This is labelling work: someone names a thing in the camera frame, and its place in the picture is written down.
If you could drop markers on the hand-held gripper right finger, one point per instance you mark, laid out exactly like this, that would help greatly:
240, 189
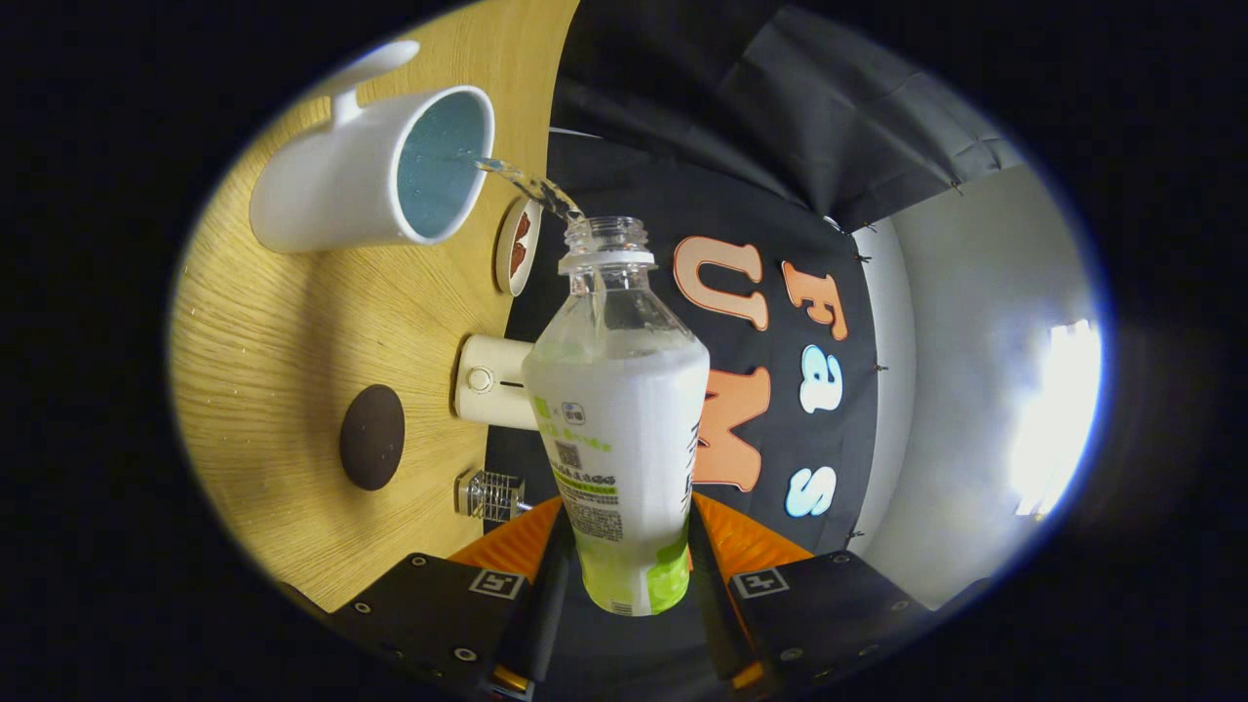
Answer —
710, 614

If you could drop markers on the large ceiling light panel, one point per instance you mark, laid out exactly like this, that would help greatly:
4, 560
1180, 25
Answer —
1058, 419

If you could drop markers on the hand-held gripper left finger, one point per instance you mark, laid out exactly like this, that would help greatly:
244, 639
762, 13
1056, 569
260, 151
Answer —
548, 604

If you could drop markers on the white cup blue inside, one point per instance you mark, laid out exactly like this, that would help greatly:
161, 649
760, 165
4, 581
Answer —
331, 190

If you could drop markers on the clear juice bottle white label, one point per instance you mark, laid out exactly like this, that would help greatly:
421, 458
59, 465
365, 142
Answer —
619, 439

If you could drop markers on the white plate with brown snacks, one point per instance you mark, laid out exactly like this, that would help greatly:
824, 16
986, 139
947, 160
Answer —
518, 246

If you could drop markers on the wooden table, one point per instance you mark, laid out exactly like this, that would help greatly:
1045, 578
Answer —
283, 331

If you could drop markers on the white box appliance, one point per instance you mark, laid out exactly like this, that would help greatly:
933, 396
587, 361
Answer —
492, 385

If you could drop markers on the dark brown round coaster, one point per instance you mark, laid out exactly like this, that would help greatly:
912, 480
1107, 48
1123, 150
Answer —
371, 437

